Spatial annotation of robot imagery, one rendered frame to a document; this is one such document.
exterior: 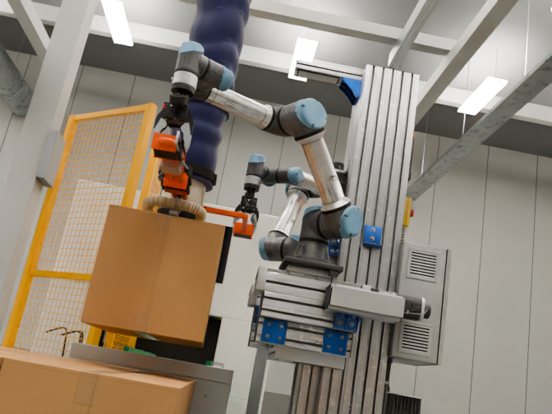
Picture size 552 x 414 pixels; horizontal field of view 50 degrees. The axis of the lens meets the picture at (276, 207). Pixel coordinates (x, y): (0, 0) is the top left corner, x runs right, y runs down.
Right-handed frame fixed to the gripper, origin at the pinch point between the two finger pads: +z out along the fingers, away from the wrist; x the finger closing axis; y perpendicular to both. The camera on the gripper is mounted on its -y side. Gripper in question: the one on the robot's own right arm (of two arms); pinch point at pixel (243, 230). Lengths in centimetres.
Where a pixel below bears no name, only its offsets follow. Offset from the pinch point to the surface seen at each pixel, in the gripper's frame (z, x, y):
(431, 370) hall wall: -27, 402, -900
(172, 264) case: 31, -21, 58
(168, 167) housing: 5, -26, 79
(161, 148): 4, -27, 94
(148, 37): -487, -233, -681
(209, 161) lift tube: -15.6, -17.9, 36.5
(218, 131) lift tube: -29.1, -17.3, 35.5
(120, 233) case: 24, -40, 59
